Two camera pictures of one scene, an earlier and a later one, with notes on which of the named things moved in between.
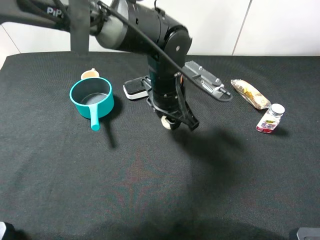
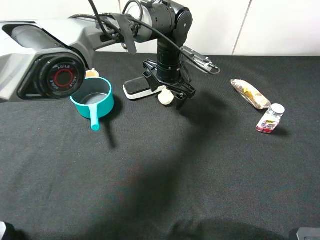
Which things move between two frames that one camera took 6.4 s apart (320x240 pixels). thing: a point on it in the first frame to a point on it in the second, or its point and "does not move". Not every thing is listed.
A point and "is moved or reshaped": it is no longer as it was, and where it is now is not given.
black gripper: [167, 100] to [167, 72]
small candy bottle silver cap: [271, 119] does not move
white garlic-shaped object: [165, 122] is moved or reshaped
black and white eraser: [134, 89] does not move
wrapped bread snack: [250, 94] does not move
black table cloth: [250, 170] does not move
